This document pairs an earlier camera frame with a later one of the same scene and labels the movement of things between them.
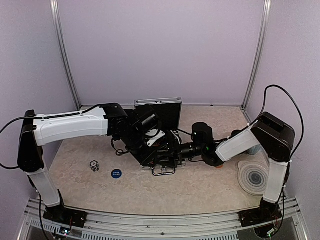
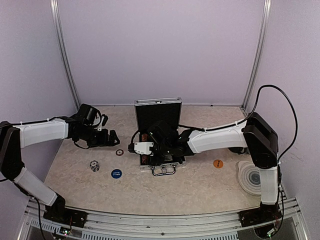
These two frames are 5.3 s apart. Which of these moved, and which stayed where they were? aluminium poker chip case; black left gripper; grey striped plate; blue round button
Moved: black left gripper
Stayed: aluminium poker chip case; grey striped plate; blue round button
